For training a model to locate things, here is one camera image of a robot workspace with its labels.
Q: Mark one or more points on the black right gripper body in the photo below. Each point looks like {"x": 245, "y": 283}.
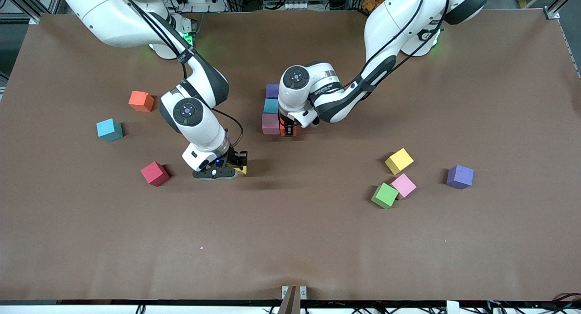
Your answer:
{"x": 234, "y": 156}

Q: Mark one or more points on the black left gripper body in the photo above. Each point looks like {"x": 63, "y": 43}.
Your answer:
{"x": 287, "y": 124}

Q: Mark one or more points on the orange foam block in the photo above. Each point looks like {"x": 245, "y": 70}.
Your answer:
{"x": 283, "y": 132}
{"x": 140, "y": 101}

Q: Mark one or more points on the yellow foam block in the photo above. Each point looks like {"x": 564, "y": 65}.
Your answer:
{"x": 399, "y": 161}
{"x": 242, "y": 170}

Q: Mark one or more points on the pink foam block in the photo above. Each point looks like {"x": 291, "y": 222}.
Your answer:
{"x": 404, "y": 185}
{"x": 270, "y": 124}

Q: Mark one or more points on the blue foam block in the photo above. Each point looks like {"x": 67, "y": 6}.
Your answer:
{"x": 271, "y": 106}
{"x": 109, "y": 130}

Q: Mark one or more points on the purple foam block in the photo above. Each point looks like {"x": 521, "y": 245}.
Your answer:
{"x": 460, "y": 177}
{"x": 271, "y": 90}

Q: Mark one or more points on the red foam block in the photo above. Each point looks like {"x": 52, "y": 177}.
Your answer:
{"x": 155, "y": 174}

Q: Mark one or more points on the green foam block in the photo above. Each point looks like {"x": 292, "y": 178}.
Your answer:
{"x": 384, "y": 196}

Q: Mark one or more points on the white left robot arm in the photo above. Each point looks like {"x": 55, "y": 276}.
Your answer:
{"x": 295, "y": 80}

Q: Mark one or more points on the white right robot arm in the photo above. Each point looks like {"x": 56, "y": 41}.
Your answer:
{"x": 188, "y": 110}

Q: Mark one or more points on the paper table cover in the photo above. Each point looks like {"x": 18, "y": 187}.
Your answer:
{"x": 290, "y": 241}

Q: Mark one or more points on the bag of orange snacks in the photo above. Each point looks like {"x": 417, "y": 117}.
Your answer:
{"x": 374, "y": 1}

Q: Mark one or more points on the small white box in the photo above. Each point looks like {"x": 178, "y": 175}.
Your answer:
{"x": 452, "y": 307}

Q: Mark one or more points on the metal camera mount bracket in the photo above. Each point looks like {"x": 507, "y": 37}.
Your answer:
{"x": 294, "y": 300}

